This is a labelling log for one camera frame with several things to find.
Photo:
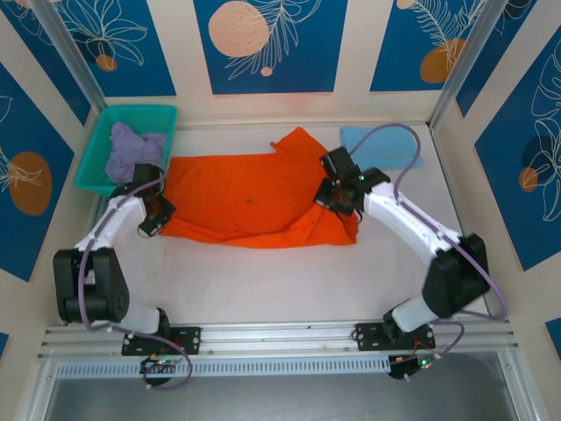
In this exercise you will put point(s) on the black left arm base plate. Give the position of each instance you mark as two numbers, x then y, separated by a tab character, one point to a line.
188	340

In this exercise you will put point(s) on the light blue folded t-shirt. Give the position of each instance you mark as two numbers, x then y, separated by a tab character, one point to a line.
381	144

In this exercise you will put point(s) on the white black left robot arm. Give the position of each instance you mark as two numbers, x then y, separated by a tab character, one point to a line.
118	219

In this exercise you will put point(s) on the aluminium mounting rail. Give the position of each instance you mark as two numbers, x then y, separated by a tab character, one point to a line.
271	335

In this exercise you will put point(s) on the teal plastic basket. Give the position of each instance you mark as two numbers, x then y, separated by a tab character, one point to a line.
140	115

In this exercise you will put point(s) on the aluminium side rail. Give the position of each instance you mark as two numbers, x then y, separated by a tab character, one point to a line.
101	210

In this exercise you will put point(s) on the purple crumpled t-shirt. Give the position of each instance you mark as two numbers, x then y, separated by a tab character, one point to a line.
131	149

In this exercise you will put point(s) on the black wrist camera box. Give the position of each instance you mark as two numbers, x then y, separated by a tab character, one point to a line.
339	162
146	175

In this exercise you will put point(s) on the aluminium frame post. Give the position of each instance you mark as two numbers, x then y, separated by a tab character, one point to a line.
469	52
70	48

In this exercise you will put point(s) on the orange t-shirt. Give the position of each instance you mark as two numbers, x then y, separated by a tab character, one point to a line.
245	193

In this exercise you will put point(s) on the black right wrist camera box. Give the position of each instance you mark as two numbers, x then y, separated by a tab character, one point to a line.
339	162

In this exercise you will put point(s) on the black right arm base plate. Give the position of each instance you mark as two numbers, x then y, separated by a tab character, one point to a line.
368	335

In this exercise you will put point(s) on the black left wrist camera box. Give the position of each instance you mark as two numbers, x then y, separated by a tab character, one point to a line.
146	175

